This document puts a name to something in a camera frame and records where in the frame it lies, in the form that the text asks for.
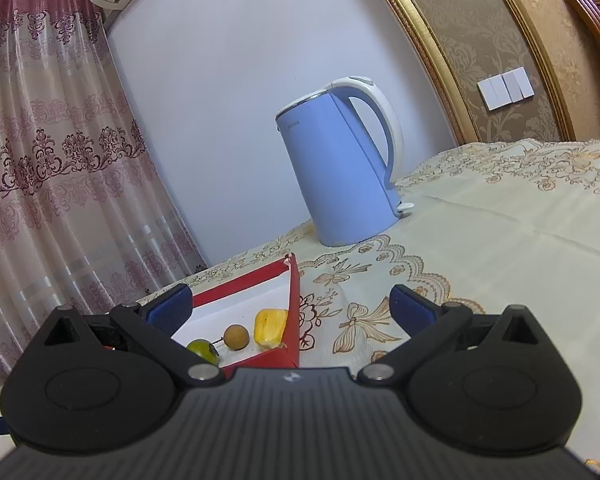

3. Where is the yellow fruit piece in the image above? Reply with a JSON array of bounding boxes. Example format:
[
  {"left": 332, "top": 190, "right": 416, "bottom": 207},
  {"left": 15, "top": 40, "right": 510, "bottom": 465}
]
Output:
[{"left": 253, "top": 308, "right": 288, "bottom": 348}]

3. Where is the patterned pink curtain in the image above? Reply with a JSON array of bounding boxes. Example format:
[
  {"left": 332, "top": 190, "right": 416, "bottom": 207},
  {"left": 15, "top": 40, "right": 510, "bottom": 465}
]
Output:
[{"left": 0, "top": 0, "right": 207, "bottom": 406}]

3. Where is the white wall switch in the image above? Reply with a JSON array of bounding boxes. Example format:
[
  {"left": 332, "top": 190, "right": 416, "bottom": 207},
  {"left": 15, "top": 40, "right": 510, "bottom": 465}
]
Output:
[{"left": 477, "top": 67, "right": 535, "bottom": 112}]

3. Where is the yellow-green round fruit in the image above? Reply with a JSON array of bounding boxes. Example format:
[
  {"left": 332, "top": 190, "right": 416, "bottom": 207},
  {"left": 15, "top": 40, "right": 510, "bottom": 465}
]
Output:
[{"left": 186, "top": 339, "right": 221, "bottom": 367}]

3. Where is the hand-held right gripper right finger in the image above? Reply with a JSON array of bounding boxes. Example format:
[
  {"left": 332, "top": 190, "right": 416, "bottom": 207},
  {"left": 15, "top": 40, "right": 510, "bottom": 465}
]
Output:
[{"left": 357, "top": 284, "right": 543, "bottom": 388}]

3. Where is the blue electric kettle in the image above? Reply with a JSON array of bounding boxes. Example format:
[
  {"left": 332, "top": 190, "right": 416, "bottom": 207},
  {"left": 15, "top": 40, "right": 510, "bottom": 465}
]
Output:
[{"left": 275, "top": 76, "right": 416, "bottom": 248}]

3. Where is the red cardboard box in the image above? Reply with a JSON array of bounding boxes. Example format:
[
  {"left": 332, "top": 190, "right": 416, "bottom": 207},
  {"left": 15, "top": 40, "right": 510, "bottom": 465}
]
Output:
[{"left": 172, "top": 252, "right": 301, "bottom": 381}]

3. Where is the brown wooden furniture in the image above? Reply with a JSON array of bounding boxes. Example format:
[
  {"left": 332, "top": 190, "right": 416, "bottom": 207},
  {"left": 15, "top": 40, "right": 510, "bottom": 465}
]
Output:
[{"left": 561, "top": 0, "right": 600, "bottom": 97}]

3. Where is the gold ornate wall frame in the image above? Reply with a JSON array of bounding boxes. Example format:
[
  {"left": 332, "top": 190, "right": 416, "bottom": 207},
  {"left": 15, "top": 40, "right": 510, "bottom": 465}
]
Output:
[{"left": 359, "top": 0, "right": 577, "bottom": 147}]

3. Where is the brown longan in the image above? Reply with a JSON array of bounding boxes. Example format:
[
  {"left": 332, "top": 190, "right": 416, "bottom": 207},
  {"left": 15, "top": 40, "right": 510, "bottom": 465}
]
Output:
[{"left": 211, "top": 324, "right": 248, "bottom": 347}]

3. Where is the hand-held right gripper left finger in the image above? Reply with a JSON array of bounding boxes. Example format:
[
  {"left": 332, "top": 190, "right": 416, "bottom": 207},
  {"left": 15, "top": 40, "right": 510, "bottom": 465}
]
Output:
[{"left": 42, "top": 282, "right": 226, "bottom": 388}]

